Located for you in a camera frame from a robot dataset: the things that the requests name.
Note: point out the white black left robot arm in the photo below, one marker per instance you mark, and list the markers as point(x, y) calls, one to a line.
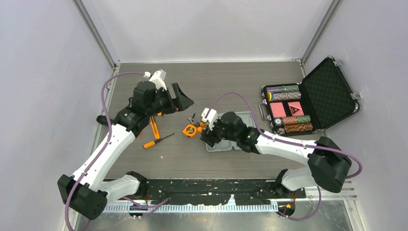
point(85, 191)

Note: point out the orange utility knife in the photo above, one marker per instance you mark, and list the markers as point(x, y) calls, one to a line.
point(154, 127)

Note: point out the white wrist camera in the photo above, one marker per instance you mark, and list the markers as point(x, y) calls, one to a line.
point(158, 78)
point(209, 117)

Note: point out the orange phillips screwdriver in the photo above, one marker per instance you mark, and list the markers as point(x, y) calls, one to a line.
point(153, 143)

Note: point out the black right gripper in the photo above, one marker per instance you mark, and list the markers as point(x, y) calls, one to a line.
point(207, 134)

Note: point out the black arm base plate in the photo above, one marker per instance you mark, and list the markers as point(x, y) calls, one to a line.
point(217, 191)

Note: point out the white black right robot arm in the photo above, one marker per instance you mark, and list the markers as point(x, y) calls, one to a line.
point(324, 166)

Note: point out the red card deck with triangle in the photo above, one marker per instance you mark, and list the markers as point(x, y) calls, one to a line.
point(296, 108)

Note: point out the black aluminium poker chip case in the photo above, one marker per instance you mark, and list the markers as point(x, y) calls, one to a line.
point(324, 94)

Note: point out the orange tape measure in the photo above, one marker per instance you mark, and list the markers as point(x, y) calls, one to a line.
point(190, 130)

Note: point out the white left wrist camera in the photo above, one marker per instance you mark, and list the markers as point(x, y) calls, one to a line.
point(158, 78)

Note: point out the black orange-tipped tool handle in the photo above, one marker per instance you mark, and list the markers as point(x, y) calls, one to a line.
point(101, 119)

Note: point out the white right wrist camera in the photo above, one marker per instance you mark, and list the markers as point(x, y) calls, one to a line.
point(209, 117)

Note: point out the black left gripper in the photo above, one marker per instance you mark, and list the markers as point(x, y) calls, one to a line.
point(181, 102)

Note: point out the orange black pliers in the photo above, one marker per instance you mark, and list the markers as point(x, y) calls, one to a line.
point(200, 126)

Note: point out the red playing card deck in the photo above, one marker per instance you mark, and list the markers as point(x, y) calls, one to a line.
point(277, 109)

